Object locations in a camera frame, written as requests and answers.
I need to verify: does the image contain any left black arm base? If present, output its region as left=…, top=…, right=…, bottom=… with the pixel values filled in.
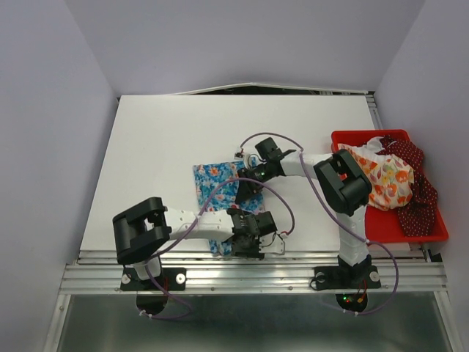
left=119, top=268, right=186, bottom=292

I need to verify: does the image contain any aluminium frame rail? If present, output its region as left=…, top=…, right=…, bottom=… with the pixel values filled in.
left=59, top=251, right=448, bottom=296

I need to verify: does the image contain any blue floral skirt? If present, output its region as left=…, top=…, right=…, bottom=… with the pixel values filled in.
left=192, top=160, right=265, bottom=257

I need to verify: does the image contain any red plastic bin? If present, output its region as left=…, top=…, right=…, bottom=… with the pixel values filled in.
left=331, top=129, right=449, bottom=243

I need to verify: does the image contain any red polka dot skirt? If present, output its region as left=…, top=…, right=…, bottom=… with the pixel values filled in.
left=379, top=135, right=437, bottom=238

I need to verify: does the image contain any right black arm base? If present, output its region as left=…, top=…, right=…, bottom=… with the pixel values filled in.
left=309, top=265, right=381, bottom=291

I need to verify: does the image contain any orange floral cream skirt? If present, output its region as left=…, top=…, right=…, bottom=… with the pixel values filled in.
left=338, top=137, right=414, bottom=211

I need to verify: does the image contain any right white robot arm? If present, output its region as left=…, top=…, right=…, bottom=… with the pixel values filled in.
left=235, top=133, right=372, bottom=290

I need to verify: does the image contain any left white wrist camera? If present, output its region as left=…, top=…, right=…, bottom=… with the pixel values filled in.
left=259, top=234, right=286, bottom=255

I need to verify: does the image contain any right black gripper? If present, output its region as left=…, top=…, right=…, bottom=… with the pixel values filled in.
left=236, top=163, right=273, bottom=205

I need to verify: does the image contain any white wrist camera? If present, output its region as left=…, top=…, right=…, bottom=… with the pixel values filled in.
left=234, top=148, right=257, bottom=169
left=259, top=234, right=286, bottom=255

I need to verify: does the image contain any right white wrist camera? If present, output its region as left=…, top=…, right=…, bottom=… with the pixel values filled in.
left=234, top=148, right=257, bottom=169

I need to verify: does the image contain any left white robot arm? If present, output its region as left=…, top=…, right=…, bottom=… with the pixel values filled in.
left=112, top=197, right=277, bottom=292

